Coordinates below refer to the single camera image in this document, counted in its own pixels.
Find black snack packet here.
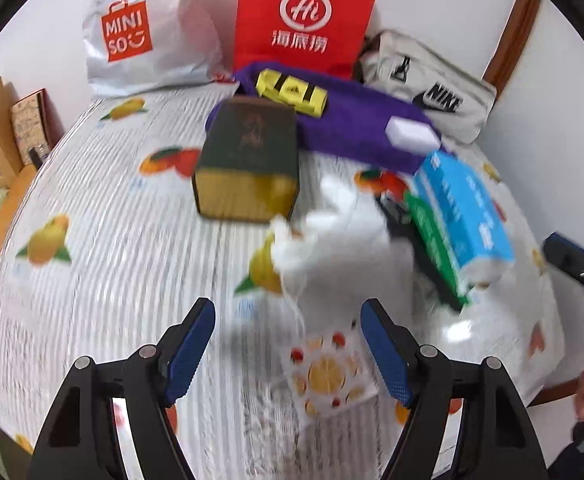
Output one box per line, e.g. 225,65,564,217
376,195,420,242

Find white glove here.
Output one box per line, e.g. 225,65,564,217
270,176,414,318

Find white Miniso plastic bag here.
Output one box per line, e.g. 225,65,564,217
83,0,227,98

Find dark green tea tin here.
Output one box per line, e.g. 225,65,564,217
192,96,300,223

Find blue tissue pack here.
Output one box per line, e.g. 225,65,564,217
414,152,514,294

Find red Haidilao paper bag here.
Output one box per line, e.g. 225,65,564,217
232,0,376,79

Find fruit print wipe packet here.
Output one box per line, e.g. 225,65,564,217
279,330,379,422

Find brown wooden door frame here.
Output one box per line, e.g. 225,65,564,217
483,0,542,96

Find grey Nike waist bag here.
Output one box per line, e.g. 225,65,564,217
358,30,497,144

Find purple towel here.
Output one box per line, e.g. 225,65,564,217
205,62,443,176

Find yellow Adidas pouch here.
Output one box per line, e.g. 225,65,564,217
255,68,328,118

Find green sachet packet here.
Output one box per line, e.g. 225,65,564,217
404,192,469,313

